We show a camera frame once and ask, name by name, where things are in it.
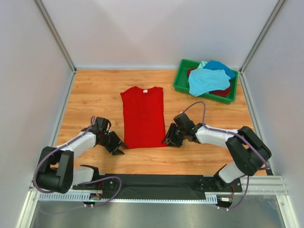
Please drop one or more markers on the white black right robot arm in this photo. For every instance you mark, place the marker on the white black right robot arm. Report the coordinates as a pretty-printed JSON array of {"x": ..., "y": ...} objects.
[{"x": 247, "y": 150}]

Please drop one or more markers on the green plastic bin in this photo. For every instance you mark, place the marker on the green plastic bin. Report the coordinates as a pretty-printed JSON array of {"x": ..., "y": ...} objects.
[{"x": 181, "y": 83}]

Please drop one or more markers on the aluminium corner post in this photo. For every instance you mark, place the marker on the aluminium corner post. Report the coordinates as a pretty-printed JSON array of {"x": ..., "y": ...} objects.
[
  {"x": 266, "y": 28},
  {"x": 49, "y": 22}
]

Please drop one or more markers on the grey slotted cable duct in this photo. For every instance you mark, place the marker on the grey slotted cable duct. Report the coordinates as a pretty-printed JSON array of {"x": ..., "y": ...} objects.
[{"x": 90, "y": 197}]

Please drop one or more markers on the light blue t shirt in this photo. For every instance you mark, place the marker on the light blue t shirt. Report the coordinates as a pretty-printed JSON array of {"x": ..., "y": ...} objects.
[{"x": 212, "y": 77}]

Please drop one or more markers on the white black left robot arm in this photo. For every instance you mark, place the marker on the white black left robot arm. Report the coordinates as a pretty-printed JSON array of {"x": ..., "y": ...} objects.
[{"x": 55, "y": 171}]

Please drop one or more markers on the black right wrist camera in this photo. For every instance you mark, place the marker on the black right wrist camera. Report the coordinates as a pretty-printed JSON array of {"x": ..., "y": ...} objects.
[{"x": 183, "y": 122}]

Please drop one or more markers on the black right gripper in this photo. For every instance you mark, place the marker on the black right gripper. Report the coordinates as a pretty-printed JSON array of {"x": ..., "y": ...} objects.
[{"x": 169, "y": 137}]

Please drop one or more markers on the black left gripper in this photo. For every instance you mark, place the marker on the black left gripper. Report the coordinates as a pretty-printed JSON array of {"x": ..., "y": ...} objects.
[{"x": 116, "y": 143}]

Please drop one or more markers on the left aluminium corner post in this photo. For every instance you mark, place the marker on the left aluminium corner post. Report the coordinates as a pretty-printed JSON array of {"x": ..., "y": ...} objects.
[{"x": 49, "y": 22}]

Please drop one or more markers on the dark red t shirt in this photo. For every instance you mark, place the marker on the dark red t shirt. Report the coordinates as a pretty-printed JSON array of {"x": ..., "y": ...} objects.
[{"x": 205, "y": 81}]

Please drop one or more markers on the right aluminium corner post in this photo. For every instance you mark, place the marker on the right aluminium corner post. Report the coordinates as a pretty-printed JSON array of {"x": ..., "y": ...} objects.
[{"x": 266, "y": 28}]

